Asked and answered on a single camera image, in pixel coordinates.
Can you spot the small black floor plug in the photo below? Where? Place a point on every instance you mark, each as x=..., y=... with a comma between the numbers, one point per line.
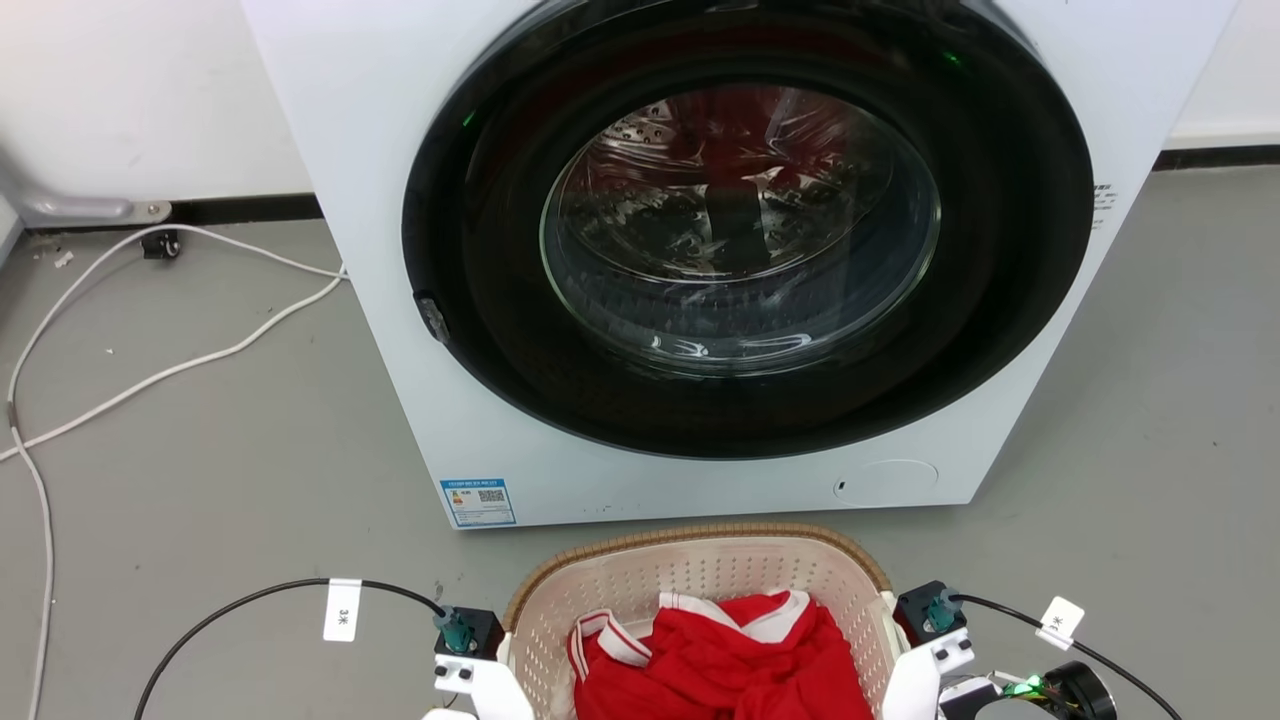
x=161, y=244

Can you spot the black round washer door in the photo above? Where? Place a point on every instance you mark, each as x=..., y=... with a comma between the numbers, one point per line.
x=1000, y=250

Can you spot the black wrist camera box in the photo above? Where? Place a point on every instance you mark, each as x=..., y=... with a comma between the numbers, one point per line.
x=470, y=630
x=930, y=608

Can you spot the blue white energy label sticker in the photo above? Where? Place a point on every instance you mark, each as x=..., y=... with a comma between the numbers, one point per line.
x=478, y=502

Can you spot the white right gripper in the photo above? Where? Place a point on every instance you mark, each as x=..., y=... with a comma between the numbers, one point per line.
x=915, y=680

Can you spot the grey wall pipe bracket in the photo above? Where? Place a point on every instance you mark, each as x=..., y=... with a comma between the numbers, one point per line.
x=80, y=209

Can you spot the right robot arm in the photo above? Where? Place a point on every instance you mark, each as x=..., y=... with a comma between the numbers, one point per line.
x=1075, y=692

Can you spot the red white-trimmed garment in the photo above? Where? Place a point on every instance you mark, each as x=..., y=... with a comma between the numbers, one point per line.
x=730, y=665

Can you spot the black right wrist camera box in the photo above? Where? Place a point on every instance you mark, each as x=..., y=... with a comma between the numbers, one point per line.
x=930, y=608

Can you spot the cream plastic laundry basket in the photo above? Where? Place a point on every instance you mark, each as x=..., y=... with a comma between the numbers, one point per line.
x=700, y=568

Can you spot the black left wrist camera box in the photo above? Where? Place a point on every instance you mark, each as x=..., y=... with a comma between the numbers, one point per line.
x=470, y=630

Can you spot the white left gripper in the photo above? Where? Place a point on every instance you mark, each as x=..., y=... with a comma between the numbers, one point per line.
x=490, y=690

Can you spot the white front-load washing machine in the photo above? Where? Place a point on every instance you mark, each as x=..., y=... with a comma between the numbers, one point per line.
x=380, y=200

